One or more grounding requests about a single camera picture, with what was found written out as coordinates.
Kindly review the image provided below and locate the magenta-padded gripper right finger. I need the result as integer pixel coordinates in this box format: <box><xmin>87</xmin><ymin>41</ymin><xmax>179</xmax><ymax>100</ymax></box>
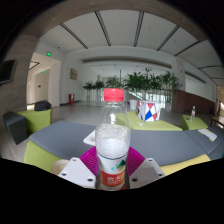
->
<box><xmin>126</xmin><ymin>146</ymin><xmax>167</xmax><ymax>190</ymax></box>

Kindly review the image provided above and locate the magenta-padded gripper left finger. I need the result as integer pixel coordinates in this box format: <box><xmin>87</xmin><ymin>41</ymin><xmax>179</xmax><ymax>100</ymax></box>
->
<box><xmin>57</xmin><ymin>146</ymin><xmax>100</xmax><ymax>189</ymax></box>

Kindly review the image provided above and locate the clear red-capped water bottle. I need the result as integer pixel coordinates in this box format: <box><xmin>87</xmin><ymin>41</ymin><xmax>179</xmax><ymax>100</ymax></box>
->
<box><xmin>94</xmin><ymin>87</ymin><xmax>132</xmax><ymax>192</ymax></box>

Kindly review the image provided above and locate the small clear water bottle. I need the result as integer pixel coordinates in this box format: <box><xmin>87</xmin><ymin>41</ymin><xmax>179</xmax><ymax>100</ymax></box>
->
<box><xmin>190</xmin><ymin>105</ymin><xmax>196</xmax><ymax>123</ymax></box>

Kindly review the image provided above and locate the white red blue polyhedron box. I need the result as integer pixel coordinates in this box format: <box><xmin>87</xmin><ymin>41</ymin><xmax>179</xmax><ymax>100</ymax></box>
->
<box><xmin>137</xmin><ymin>100</ymin><xmax>162</xmax><ymax>122</ymax></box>

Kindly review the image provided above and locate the green cube seat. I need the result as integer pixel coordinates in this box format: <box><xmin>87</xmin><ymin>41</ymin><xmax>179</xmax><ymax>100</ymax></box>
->
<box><xmin>16</xmin><ymin>108</ymin><xmax>53</xmax><ymax>135</ymax></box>

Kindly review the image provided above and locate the black bag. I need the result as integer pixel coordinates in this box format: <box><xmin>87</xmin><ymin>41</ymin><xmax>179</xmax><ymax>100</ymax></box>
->
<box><xmin>34</xmin><ymin>100</ymin><xmax>53</xmax><ymax>112</ymax></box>

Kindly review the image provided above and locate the dark grey cube seat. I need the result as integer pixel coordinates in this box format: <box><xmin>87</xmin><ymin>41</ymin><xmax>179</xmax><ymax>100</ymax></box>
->
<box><xmin>3</xmin><ymin>110</ymin><xmax>29</xmax><ymax>145</ymax></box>

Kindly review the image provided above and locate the long wooden bench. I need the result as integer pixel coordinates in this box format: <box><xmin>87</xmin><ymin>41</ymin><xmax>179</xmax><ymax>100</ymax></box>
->
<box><xmin>209</xmin><ymin>114</ymin><xmax>224</xmax><ymax>129</ymax></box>

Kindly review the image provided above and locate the row of green potted plants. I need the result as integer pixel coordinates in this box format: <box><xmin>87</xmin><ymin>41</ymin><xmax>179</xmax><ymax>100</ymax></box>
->
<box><xmin>83</xmin><ymin>68</ymin><xmax>183</xmax><ymax>103</ymax></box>

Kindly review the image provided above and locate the framed wall picture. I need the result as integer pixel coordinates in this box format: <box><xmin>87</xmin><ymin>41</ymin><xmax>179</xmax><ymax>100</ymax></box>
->
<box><xmin>69</xmin><ymin>68</ymin><xmax>79</xmax><ymax>81</ymax></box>

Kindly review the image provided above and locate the black wall screen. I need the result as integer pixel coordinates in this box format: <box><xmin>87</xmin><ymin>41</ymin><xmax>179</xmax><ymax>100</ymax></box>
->
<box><xmin>0</xmin><ymin>59</ymin><xmax>17</xmax><ymax>85</ymax></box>

